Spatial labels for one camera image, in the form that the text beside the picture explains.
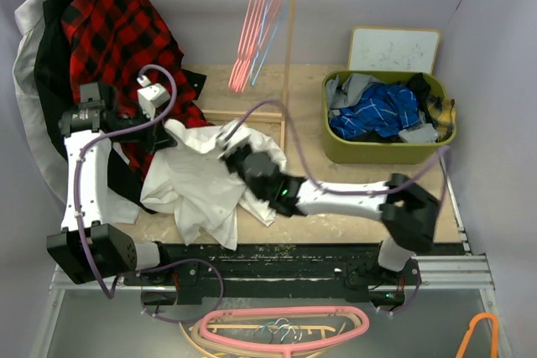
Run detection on black garment in basket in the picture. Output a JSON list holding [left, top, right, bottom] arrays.
[[356, 73, 438, 143]]

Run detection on olive green laundry basket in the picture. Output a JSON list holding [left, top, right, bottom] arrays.
[[322, 70, 456, 164]]

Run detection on orange hanger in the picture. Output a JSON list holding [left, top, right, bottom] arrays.
[[455, 312, 501, 358]]

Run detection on purple cable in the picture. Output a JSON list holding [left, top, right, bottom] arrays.
[[226, 100, 452, 317], [73, 64, 226, 325]]

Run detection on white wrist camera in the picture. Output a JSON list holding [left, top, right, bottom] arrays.
[[215, 127, 253, 163], [137, 75, 170, 119]]

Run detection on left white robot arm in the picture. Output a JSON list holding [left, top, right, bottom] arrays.
[[46, 77, 173, 284]]

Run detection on grey white hanging shirt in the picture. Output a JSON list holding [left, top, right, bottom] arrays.
[[12, 0, 142, 225]]

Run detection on red black plaid shirt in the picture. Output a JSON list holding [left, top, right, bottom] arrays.
[[60, 0, 216, 183]]

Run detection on yellow black plaid garment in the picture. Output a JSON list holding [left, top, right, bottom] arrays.
[[425, 95, 456, 143]]

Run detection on small whiteboard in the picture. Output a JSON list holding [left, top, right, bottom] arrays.
[[347, 26, 441, 74]]

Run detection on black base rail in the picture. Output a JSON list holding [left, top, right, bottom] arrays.
[[124, 243, 417, 304]]

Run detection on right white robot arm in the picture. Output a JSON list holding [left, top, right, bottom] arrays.
[[220, 143, 441, 283]]

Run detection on large pink hanger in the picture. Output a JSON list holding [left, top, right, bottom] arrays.
[[191, 305, 370, 357]]

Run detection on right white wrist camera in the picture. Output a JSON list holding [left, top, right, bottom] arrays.
[[215, 127, 253, 163]]

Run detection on aluminium frame rail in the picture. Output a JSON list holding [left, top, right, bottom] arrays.
[[30, 256, 494, 357]]

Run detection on pink hangers on rack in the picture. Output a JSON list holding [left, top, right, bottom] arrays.
[[228, 0, 266, 93]]

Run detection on grey garment in basket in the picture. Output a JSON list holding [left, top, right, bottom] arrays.
[[325, 73, 383, 117]]

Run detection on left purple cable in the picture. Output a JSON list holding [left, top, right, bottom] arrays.
[[73, 64, 226, 325]]

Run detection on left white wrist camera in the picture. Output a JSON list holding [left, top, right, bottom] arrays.
[[137, 75, 170, 119]]

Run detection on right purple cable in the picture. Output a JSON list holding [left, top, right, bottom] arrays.
[[226, 100, 452, 317]]

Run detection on light blue wire hanger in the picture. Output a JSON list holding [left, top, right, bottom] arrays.
[[249, 0, 286, 86]]

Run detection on black hanging shirt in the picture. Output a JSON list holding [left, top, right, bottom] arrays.
[[33, 0, 207, 215]]

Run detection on blue checked shirt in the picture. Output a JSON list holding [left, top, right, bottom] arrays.
[[328, 83, 420, 141]]

